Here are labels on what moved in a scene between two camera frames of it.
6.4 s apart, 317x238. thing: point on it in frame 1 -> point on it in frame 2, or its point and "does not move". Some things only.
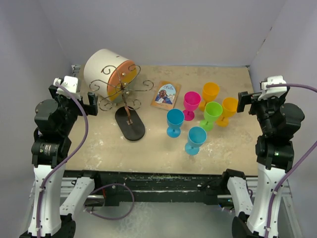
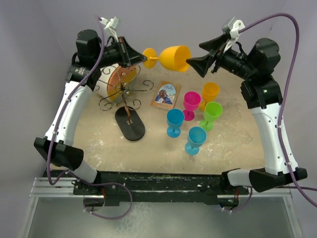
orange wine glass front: [229, 106] -> [173, 58]
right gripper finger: [243, 98] -> [201, 64]
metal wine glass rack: [126, 114] does not move
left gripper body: [70, 106] -> [113, 55]
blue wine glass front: [196, 136] does not move
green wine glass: [213, 111] does not move
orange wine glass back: [210, 90] does not move
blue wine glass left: [175, 118] does not move
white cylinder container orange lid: [109, 75] does not move
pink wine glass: [191, 101] does not move
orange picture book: [166, 94] does not move
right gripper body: [264, 108] -> [233, 61]
